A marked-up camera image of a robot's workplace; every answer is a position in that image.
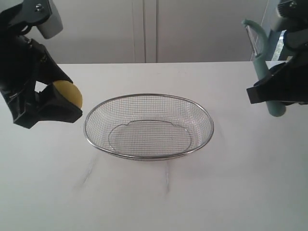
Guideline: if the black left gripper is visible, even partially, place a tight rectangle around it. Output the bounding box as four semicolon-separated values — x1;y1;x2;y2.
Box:
0;35;82;129

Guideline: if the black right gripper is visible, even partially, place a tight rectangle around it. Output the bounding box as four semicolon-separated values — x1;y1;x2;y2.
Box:
246;14;308;105

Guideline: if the yellow lemon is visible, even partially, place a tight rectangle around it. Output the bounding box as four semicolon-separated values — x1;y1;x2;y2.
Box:
53;80;83;109

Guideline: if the teal handled peeler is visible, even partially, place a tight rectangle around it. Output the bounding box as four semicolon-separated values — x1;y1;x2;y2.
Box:
242;19;286;117

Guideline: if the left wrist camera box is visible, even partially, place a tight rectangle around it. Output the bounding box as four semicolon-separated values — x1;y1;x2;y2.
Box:
0;0;63;39

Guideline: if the steel wire mesh basket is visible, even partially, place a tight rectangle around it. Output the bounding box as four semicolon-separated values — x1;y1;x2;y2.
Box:
83;93;214;161

